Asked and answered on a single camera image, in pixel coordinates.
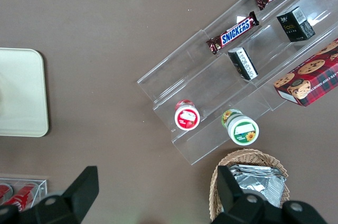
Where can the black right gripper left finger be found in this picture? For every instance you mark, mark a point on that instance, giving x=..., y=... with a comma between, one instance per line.
x=79, y=195

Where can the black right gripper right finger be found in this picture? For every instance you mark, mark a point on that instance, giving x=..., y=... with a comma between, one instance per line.
x=229, y=197

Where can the light tan wicker basket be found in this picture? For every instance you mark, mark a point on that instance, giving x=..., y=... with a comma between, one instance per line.
x=251, y=156

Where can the cream plastic tray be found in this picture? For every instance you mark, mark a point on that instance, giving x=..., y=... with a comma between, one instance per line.
x=23, y=92

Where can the clear acrylic bottle rack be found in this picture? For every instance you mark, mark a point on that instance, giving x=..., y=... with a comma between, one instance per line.
x=42, y=187

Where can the stack of foil containers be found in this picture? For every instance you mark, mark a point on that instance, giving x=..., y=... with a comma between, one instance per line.
x=269, y=184

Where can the red cola bottle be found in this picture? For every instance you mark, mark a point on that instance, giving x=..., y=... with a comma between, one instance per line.
x=4, y=191
x=23, y=197

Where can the green lid yogurt cup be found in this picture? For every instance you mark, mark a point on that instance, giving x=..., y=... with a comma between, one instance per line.
x=243, y=130

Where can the red lid yogurt cup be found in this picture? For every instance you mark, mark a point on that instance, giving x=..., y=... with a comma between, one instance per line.
x=187, y=117

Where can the clear acrylic stepped shelf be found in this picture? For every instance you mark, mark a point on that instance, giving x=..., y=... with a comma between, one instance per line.
x=200, y=81

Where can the small black carton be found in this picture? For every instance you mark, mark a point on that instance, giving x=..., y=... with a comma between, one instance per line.
x=244, y=63
x=294, y=24

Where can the red plaid cookie box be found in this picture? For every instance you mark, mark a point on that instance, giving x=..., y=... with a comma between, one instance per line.
x=314, y=76

